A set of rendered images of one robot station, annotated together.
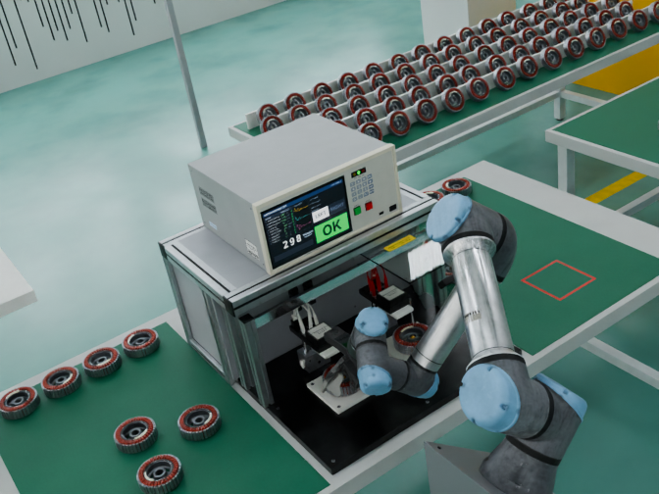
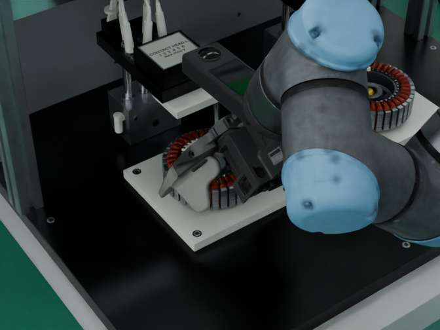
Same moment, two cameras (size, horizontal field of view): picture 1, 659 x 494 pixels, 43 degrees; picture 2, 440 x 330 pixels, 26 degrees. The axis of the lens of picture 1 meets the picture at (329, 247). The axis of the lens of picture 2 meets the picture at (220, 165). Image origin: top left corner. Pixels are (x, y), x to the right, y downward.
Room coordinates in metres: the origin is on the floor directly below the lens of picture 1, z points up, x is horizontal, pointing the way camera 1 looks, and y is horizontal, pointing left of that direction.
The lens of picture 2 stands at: (0.94, 0.10, 1.52)
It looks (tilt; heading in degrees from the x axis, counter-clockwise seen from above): 41 degrees down; 354
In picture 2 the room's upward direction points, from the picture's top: straight up
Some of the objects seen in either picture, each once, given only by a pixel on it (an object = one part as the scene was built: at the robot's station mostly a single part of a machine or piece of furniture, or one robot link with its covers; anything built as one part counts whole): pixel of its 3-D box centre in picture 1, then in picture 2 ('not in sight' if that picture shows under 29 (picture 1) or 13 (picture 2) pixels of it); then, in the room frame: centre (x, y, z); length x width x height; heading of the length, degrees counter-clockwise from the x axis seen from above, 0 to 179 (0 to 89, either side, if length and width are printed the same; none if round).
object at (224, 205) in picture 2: (343, 378); (211, 167); (1.77, 0.02, 0.80); 0.11 x 0.11 x 0.04
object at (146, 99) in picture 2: (314, 355); (145, 107); (1.89, 0.10, 0.80); 0.07 x 0.05 x 0.06; 120
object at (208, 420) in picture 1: (199, 421); not in sight; (1.73, 0.42, 0.77); 0.11 x 0.11 x 0.04
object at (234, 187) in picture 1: (294, 187); not in sight; (2.11, 0.07, 1.22); 0.44 x 0.39 x 0.20; 120
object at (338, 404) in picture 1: (344, 385); (211, 183); (1.77, 0.02, 0.78); 0.15 x 0.15 x 0.01; 30
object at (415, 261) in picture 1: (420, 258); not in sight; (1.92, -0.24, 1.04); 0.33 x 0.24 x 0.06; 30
